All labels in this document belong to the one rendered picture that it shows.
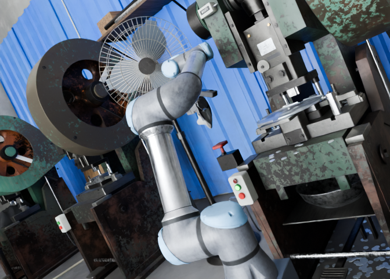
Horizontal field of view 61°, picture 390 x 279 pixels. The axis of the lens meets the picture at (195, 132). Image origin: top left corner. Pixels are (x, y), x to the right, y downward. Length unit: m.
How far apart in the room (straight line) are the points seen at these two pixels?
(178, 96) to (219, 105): 2.12
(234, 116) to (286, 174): 1.67
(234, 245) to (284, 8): 0.90
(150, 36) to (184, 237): 1.39
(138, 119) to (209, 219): 0.38
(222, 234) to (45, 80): 1.67
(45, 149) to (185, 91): 3.19
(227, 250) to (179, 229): 0.15
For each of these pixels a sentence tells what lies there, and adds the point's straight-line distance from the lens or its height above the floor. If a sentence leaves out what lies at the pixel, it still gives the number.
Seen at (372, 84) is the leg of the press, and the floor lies 0.72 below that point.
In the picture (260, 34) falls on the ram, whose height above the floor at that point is 1.12.
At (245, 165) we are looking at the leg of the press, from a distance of 1.45.
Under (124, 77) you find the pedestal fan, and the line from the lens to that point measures 2.08.
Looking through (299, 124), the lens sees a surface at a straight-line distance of 1.39.
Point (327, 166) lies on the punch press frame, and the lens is 1.35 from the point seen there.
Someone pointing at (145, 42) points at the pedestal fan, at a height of 1.43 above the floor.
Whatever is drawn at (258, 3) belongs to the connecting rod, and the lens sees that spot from 1.52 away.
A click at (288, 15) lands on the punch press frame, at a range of 1.38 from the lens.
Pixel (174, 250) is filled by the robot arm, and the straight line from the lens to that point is 0.98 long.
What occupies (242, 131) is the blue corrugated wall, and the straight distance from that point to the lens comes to 3.04.
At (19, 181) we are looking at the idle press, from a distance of 3.90.
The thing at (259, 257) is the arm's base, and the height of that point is 0.52.
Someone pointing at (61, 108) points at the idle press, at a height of 1.30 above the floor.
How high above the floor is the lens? 0.96
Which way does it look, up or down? 4 degrees down
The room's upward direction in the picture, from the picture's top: 25 degrees counter-clockwise
